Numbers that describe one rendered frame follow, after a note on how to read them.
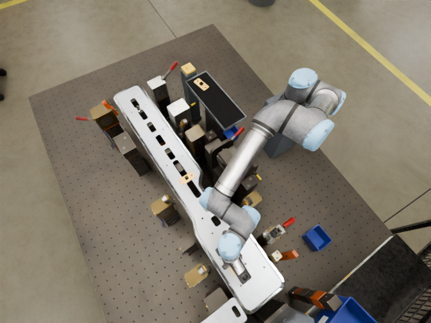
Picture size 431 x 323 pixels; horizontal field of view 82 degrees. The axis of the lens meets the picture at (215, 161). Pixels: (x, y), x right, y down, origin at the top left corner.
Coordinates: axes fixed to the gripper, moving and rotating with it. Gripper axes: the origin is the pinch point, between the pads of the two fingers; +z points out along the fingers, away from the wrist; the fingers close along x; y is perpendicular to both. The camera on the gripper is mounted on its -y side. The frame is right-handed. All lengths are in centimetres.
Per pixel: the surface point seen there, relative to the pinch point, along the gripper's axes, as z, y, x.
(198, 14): 73, 281, -152
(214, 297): 5.2, -6.0, 14.0
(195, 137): -12, 59, -20
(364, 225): 35, -25, -80
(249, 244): 2.3, 2.6, -11.5
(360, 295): 4, -40, -37
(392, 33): 91, 112, -337
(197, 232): 0.4, 20.3, 5.2
